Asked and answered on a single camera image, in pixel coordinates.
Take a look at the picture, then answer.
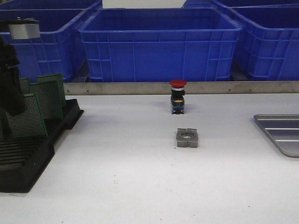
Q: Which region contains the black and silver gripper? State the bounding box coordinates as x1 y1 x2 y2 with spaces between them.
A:
0 18 40 116

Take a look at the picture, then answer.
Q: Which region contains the green perforated circuit board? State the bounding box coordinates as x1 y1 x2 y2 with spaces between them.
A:
29 81 63 120
6 93 48 138

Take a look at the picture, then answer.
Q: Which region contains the rear right green circuit board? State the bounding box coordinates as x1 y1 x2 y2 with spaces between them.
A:
36 73 66 109

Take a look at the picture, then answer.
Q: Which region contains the black slotted board rack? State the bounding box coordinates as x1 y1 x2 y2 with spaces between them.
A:
0 99 84 193

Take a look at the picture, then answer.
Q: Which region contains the silver metal tray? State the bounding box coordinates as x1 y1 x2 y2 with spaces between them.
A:
254 114 299 158

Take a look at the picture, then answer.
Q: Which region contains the left front blue crate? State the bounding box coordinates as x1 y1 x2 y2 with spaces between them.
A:
0 9 88 82

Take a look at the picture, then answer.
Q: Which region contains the left rear blue crate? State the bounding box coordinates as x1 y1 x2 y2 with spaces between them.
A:
0 0 102 10

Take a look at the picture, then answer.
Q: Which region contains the centre blue plastic crate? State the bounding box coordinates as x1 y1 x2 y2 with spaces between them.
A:
79 8 241 83

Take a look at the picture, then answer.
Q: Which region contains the red emergency stop button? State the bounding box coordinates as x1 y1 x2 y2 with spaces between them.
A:
170 79 187 114

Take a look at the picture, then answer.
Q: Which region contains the grey metal clamp block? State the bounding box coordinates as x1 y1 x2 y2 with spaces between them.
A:
176 128 199 148

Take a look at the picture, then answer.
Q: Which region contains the right rear blue crate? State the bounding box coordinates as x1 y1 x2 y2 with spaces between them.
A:
182 0 299 8

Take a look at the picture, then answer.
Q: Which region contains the right front blue crate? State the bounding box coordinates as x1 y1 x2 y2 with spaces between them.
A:
230 7 299 81

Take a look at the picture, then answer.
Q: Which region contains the steel table edge rail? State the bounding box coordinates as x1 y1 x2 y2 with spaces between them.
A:
64 81 299 96

